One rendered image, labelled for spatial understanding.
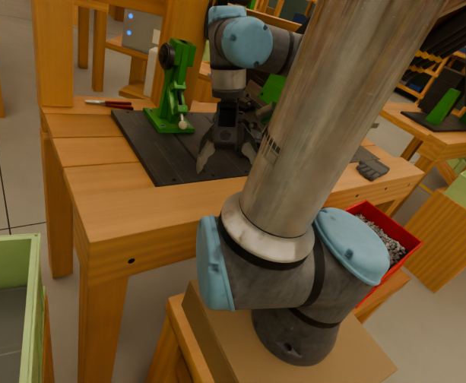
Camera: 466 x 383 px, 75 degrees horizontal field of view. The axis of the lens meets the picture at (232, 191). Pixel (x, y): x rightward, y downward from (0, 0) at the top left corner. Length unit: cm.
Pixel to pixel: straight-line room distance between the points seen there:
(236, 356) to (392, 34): 46
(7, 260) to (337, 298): 51
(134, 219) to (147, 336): 93
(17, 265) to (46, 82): 64
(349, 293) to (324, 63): 30
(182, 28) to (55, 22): 38
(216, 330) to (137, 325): 106
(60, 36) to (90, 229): 61
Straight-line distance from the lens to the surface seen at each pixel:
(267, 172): 29
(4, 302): 66
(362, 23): 25
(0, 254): 62
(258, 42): 54
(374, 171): 136
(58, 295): 167
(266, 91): 108
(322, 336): 53
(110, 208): 72
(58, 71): 111
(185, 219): 73
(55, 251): 158
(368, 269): 42
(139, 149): 94
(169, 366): 76
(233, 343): 54
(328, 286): 42
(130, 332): 157
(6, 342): 62
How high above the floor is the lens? 139
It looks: 34 degrees down
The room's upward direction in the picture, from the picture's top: 21 degrees clockwise
